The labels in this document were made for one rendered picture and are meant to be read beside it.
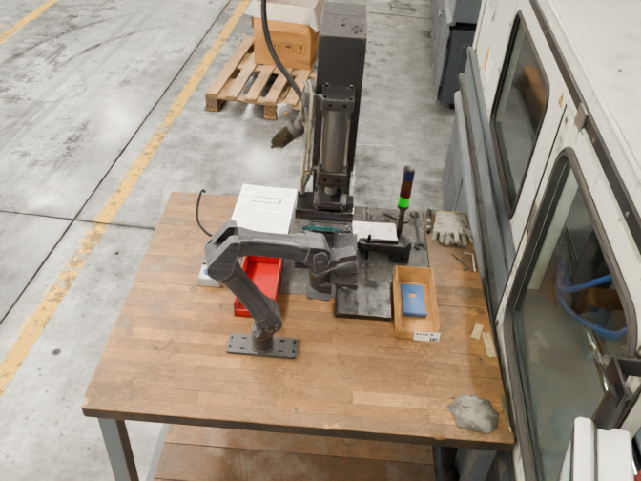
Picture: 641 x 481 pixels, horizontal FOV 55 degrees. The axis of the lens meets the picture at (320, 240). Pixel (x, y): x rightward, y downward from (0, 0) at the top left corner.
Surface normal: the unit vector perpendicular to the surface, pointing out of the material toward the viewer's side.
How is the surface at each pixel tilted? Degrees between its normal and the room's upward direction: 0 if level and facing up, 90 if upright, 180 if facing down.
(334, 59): 90
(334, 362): 0
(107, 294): 0
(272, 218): 1
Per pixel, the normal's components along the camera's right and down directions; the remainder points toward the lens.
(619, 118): 0.06, -0.77
